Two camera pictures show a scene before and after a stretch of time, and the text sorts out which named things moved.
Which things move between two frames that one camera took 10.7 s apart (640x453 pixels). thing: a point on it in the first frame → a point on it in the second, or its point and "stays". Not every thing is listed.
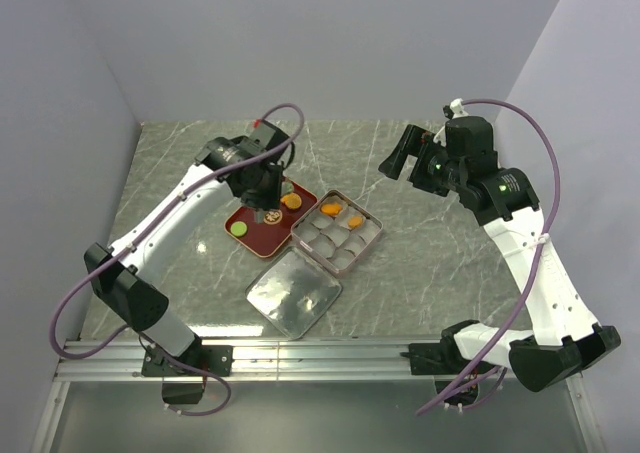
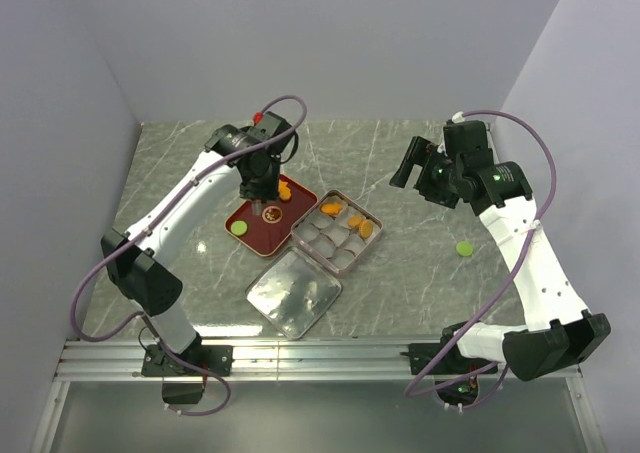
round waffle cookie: [291, 201] → [365, 228]
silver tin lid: [294, 292] stays
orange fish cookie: [331, 208] stays
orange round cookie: [355, 221] stays
